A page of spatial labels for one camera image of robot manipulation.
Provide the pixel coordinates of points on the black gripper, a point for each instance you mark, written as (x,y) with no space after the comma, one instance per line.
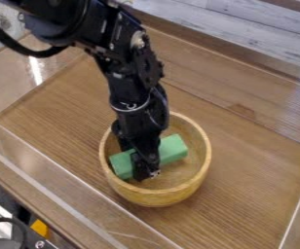
(137,129)

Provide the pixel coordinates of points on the green rectangular block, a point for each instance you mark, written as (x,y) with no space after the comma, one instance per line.
(173,150)

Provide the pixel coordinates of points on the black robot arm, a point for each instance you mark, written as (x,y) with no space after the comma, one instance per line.
(107,31)

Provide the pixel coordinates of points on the brown wooden bowl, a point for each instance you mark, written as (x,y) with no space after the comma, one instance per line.
(181,177)

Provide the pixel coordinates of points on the clear acrylic tray wall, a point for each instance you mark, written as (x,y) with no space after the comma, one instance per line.
(80,213)

